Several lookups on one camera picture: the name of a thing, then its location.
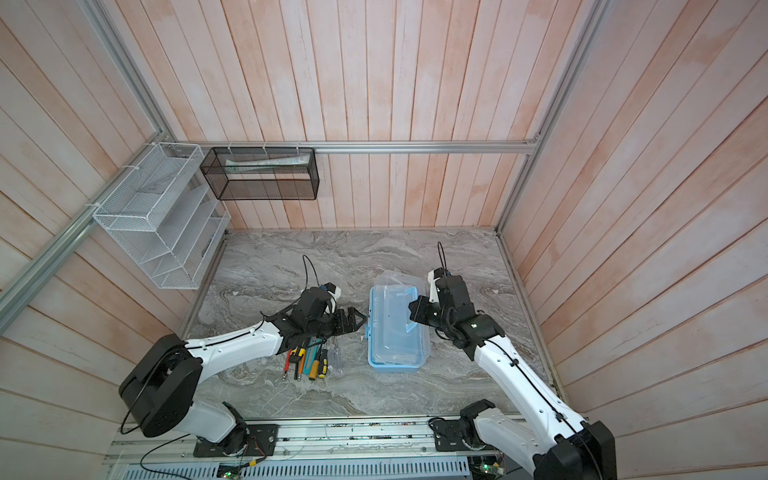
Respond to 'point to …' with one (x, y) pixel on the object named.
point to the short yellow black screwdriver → (324, 364)
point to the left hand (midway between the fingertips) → (356, 328)
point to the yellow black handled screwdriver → (295, 358)
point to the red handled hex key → (287, 363)
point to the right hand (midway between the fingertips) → (409, 304)
